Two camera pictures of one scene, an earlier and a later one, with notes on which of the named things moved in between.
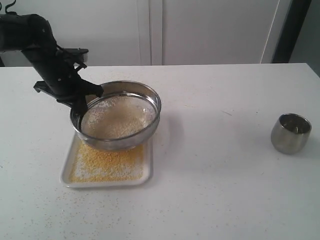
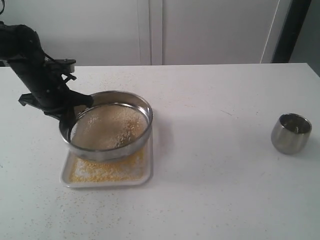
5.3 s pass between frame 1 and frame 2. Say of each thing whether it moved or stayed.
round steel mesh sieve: moved
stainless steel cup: stayed
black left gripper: moved
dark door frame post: stayed
